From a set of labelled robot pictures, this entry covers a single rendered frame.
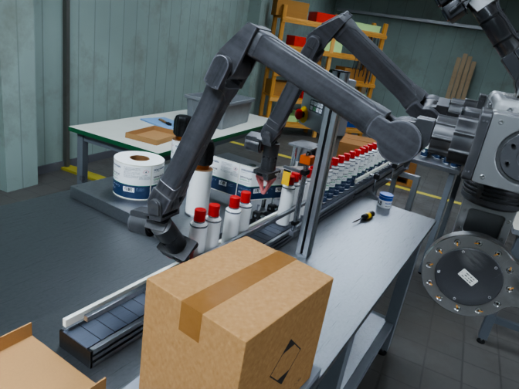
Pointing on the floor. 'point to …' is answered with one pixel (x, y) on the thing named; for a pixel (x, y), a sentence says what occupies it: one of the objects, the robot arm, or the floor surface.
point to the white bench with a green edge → (114, 140)
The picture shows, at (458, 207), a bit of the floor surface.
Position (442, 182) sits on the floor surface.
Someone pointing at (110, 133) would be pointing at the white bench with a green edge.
